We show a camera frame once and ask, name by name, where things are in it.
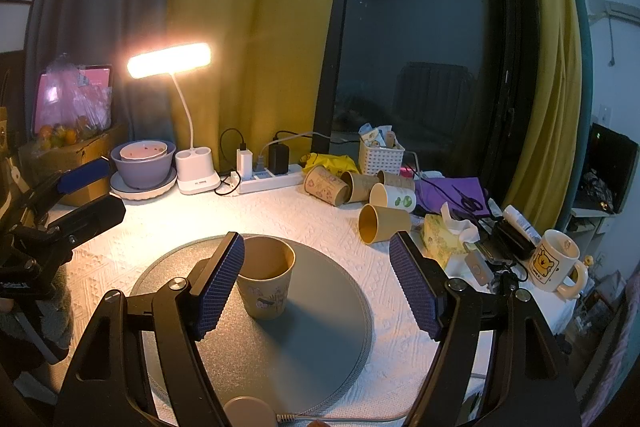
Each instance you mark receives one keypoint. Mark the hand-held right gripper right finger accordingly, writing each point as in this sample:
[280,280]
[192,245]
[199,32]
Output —
[415,292]

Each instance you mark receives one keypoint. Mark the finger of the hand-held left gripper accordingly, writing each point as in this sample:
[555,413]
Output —
[82,172]
[95,213]

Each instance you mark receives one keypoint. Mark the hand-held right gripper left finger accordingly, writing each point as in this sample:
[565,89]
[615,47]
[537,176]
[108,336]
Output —
[222,287]

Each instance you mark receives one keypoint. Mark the brown printed paper cup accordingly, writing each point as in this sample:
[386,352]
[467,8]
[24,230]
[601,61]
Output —
[265,279]
[325,184]

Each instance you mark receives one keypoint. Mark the plain brown paper cup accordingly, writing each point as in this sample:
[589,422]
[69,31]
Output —
[400,180]
[382,222]
[361,187]

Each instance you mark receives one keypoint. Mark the white green-print paper cup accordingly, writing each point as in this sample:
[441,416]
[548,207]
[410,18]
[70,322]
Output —
[395,198]

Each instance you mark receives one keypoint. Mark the cardboard box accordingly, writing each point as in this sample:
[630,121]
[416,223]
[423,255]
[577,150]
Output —
[92,147]

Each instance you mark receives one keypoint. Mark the yellow tissue pack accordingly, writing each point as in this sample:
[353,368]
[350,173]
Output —
[440,239]

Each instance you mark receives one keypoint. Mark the white plate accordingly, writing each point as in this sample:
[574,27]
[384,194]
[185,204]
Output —
[150,193]

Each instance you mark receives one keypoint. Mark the purple bowl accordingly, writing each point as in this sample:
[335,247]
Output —
[142,172]

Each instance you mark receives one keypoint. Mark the clear plastic bag of fruit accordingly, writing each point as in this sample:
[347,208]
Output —
[75,107]

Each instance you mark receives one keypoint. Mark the small white bowl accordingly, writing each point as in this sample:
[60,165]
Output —
[145,150]

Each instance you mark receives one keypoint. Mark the small white device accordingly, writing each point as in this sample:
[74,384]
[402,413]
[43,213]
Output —
[477,268]

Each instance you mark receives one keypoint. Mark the white textured tablecloth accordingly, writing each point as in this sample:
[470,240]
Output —
[165,222]

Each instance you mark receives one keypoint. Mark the round grey mat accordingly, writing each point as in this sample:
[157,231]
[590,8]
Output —
[320,302]

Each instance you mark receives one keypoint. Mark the black scissors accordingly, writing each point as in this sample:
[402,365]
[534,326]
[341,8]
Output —
[470,202]

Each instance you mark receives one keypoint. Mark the purple folder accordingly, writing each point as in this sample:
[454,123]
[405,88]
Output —
[445,189]

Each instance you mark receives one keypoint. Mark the black case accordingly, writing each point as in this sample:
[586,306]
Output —
[512,239]

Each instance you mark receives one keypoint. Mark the white power strip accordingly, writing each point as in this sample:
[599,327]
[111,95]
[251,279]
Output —
[272,181]

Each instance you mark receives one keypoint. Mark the white charger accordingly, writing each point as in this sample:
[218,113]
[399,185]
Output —
[245,162]

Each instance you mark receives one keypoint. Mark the white tube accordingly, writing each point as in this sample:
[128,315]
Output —
[522,223]

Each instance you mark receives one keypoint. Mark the white round disc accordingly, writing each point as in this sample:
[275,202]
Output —
[250,413]

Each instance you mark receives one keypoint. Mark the white plastic basket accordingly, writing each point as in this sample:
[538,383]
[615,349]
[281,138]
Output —
[382,158]

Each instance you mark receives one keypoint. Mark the black charger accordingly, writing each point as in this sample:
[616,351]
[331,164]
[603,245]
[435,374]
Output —
[279,159]

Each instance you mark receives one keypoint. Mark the white desk lamp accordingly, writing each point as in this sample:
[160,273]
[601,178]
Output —
[167,61]

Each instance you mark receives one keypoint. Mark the white cartoon mug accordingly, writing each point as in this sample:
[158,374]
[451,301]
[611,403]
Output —
[552,262]

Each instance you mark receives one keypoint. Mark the yellow packet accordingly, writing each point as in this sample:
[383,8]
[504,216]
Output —
[332,163]

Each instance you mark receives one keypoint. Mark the packets in basket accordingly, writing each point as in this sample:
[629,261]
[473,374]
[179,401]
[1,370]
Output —
[375,134]

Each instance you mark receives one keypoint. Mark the black monitor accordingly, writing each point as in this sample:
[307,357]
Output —
[612,167]

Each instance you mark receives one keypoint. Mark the dark glass window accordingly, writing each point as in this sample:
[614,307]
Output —
[415,17]

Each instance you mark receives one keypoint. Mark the white air conditioner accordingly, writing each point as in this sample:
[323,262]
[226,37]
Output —
[612,7]

